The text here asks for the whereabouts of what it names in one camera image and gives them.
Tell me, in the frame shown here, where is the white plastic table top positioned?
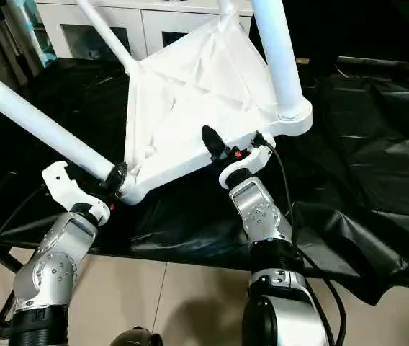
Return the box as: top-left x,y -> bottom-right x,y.
122,14 -> 313,206

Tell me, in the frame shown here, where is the white plastic table leg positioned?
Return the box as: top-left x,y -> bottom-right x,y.
217,0 -> 237,21
0,62 -> 127,190
77,0 -> 139,74
251,0 -> 313,136

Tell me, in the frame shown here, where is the black work mat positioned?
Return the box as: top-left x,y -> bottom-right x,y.
0,56 -> 409,307

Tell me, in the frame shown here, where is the white glass-door cabinet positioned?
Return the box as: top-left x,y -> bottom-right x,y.
35,0 -> 256,62

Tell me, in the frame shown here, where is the light blue plastic strip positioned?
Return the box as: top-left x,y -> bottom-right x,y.
17,0 -> 55,69

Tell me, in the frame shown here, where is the black flat device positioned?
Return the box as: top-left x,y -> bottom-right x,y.
338,56 -> 409,76

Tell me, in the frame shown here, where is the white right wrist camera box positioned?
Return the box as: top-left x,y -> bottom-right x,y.
217,134 -> 277,191

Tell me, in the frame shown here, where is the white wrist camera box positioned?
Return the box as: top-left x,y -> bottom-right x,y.
42,161 -> 112,226
217,134 -> 277,191

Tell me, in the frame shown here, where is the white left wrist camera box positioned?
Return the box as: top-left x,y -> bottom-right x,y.
42,161 -> 112,226

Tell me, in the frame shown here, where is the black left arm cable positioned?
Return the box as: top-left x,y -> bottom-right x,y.
0,186 -> 50,275

